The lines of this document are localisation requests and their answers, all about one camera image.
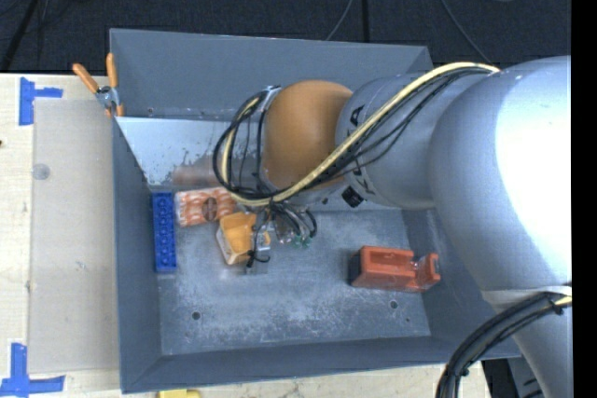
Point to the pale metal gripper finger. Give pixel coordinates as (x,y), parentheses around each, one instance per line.
(262,257)

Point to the grey metal bin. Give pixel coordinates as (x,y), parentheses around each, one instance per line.
(298,307)

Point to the orange and white packet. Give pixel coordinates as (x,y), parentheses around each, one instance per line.
(200,207)

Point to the blue studded flat block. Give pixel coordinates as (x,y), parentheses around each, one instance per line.
(164,233)

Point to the pale wood board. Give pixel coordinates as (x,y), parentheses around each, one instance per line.
(70,247)

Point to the black cylinder on white bracket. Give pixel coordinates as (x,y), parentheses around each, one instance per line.
(353,196)

